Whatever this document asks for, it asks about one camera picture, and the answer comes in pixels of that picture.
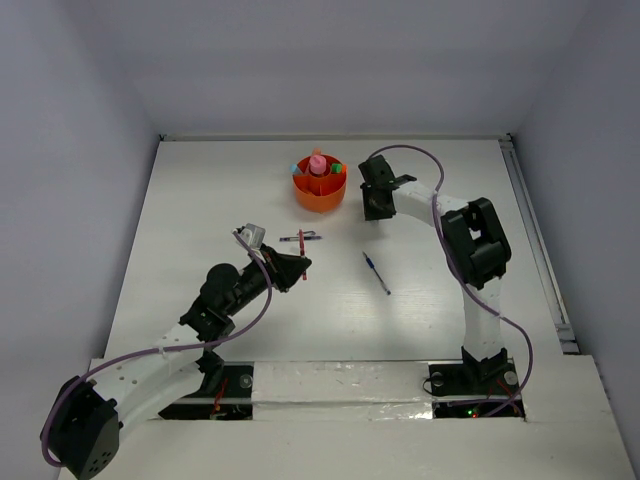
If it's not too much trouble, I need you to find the pink capped sticker bottle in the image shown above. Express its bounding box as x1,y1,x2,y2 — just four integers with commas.
308,154,327,177

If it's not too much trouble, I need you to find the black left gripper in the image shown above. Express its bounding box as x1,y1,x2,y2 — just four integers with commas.
224,243,309,316

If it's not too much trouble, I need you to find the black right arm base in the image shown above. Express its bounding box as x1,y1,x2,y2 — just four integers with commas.
422,347,525,419

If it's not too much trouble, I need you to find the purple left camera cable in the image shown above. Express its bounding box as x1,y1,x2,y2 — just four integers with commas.
40,230,275,469

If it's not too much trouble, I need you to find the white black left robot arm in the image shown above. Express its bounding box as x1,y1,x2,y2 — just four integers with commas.
40,244,312,479

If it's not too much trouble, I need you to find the orange round divided organizer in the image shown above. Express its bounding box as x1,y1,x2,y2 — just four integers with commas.
292,153,348,213

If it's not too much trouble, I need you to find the blue ballpoint pen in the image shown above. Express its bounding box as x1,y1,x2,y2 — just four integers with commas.
362,251,391,296

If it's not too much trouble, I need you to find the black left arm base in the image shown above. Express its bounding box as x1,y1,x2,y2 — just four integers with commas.
158,351,254,421

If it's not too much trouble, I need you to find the red gel pen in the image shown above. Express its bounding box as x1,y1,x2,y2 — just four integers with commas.
298,229,307,281

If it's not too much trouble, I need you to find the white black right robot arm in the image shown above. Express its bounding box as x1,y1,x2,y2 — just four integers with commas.
358,155,512,392

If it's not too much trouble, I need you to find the purple gel pen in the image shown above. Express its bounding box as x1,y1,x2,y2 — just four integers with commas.
279,235,323,242

